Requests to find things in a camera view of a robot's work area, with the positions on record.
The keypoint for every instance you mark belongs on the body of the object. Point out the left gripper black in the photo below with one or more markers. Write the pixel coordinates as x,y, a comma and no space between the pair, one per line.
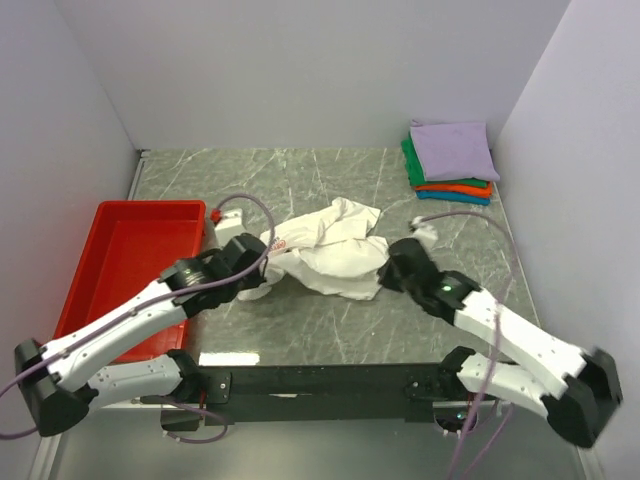
255,279

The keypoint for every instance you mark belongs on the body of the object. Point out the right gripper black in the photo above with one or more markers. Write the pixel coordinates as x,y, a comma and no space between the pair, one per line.
385,276

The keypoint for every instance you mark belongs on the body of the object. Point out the white printed t-shirt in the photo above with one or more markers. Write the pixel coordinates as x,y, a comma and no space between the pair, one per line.
330,251

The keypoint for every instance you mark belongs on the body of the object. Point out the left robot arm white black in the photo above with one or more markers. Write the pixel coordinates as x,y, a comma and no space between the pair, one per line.
66,379

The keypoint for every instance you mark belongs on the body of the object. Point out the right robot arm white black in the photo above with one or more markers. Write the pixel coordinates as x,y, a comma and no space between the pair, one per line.
576,391

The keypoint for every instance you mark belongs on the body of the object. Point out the folded teal t-shirt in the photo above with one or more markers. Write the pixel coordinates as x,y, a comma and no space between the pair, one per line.
453,197

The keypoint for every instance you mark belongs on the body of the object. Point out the folded green t-shirt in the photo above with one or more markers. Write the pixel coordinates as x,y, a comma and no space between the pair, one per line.
417,177

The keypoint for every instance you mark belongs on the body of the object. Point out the folded orange t-shirt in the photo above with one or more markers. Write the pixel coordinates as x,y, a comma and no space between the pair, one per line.
481,190

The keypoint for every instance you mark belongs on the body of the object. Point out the red plastic bin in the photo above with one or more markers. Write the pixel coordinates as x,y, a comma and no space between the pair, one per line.
129,244

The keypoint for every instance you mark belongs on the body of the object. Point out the folded lilac t-shirt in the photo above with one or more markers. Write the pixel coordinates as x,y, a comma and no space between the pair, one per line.
453,151

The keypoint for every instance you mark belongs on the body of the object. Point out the black base beam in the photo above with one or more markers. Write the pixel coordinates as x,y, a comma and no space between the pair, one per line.
409,392

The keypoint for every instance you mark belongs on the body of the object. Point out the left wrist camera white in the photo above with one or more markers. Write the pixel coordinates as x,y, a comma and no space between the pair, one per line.
226,224

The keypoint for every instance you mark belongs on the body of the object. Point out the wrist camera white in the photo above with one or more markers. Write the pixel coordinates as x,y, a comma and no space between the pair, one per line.
423,232
226,224

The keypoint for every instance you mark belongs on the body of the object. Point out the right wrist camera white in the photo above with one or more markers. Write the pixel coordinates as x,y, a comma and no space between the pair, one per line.
423,232

